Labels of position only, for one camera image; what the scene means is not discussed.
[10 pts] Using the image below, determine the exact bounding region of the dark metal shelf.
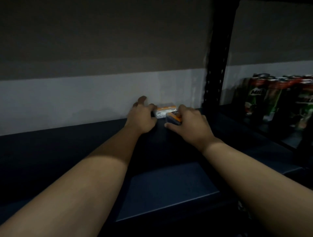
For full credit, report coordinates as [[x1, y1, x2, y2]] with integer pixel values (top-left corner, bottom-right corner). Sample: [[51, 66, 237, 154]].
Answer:
[[0, 0, 313, 237]]

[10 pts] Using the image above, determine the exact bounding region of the person's left hand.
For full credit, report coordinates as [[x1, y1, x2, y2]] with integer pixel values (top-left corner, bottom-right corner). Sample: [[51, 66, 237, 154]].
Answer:
[[124, 95, 158, 134]]

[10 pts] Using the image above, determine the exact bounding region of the blue label dental floss box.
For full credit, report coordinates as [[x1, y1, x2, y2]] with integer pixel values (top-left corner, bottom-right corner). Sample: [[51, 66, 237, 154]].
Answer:
[[165, 110, 183, 126]]

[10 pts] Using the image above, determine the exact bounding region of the person's right hand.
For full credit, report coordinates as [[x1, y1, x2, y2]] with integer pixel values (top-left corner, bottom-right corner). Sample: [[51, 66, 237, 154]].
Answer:
[[164, 104, 217, 154]]

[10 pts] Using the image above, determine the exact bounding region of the row of green drink cans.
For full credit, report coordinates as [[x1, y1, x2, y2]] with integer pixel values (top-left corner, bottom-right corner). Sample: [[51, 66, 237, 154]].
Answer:
[[233, 73, 313, 133]]

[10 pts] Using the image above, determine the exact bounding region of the person's right forearm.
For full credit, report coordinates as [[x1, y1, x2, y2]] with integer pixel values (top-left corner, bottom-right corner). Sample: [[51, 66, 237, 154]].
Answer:
[[201, 137, 313, 237]]

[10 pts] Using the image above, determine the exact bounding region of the person's left forearm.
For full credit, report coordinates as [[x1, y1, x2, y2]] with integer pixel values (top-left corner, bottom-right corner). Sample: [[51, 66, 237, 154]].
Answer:
[[0, 126, 147, 237]]

